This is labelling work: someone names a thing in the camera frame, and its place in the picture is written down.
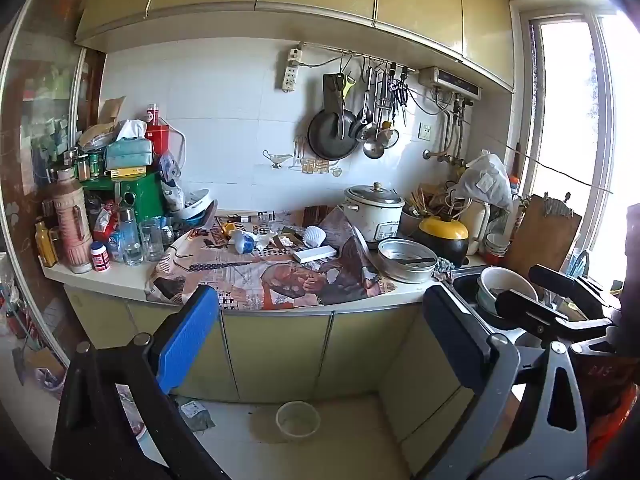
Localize red snack packet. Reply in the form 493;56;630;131
92;200;121;241

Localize wooden cutting board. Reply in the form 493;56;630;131
501;194;583;278

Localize brown cardboard piece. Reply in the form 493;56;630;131
80;96;128;148

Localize green box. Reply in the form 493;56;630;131
82;170;166;221

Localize white plastic bag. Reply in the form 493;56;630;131
447;150;513;211

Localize yellow cabinet side panel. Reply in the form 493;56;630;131
378;350;481;476

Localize white bowl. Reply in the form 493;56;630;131
275;401;321;442
184;188;212;211

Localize white wall water heater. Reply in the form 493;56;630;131
418;66;482;100

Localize yellow black electric cooker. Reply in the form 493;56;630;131
411;215;471;268

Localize yellow lower cabinet door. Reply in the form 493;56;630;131
65;285;138;361
221;310;333;405
315;305;426;402
125;302;241;403

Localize capped clear water bottle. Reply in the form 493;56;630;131
117;207;143;267

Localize stack of small bowls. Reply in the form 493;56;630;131
482;232;511;266

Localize metal hanging rail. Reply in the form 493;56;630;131
300;42;416;73

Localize metal ladle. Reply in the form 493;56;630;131
363;67;385;160

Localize yellow oil bottle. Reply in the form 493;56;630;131
34;217;60;268

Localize steel sink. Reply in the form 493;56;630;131
440;265;621;331

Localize wall faucet with pipes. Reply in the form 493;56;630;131
422;95;473;166

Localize white plastic jug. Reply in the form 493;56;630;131
460;199;491;256

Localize newspaper sheets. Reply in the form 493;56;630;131
145;207;398;307

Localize drinking glass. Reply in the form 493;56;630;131
139;219;165;262

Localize clear plastic packet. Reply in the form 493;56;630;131
159;152;187;213

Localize white rice cooker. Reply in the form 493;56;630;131
341;182;406;243

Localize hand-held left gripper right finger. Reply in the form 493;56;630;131
424;284;591;480

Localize white power strip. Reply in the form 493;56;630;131
281;46;305;93

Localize black cable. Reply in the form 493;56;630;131
505;144;613;194

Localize white blue plastic cup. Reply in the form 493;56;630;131
232;230;258;255

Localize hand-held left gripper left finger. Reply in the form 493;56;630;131
50;285;226;480

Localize black wok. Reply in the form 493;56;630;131
307;108;361;161

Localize metal utensil pot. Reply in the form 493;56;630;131
400;206;426;237

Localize crumpled floor wrapper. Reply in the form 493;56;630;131
180;399;217;433

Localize red tin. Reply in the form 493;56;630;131
145;124;171;158

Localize black scissors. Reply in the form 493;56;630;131
395;67;410;123

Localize pale green bowl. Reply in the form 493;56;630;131
475;266;538;316

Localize white flat box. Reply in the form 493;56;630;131
292;245;339;264

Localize metal slotted spoon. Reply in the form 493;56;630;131
356;67;376;142

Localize cardboard box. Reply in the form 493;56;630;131
25;347;66;391

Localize mesh strainer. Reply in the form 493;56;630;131
378;75;400;148

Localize steel cleaver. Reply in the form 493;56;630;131
322;72;346;111

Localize white red label bottle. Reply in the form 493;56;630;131
90;241;111;273

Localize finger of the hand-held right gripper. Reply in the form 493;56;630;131
529;263;622;319
496;288;614;344

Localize teal tissue packet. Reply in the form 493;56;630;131
103;120;153;170

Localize grey dish rag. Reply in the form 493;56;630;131
432;257;456;283

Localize window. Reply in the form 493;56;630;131
520;10;636;286

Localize bundle of chopsticks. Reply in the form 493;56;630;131
406;187;441;216

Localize pink ceramic bottle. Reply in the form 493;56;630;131
50;167;96;275

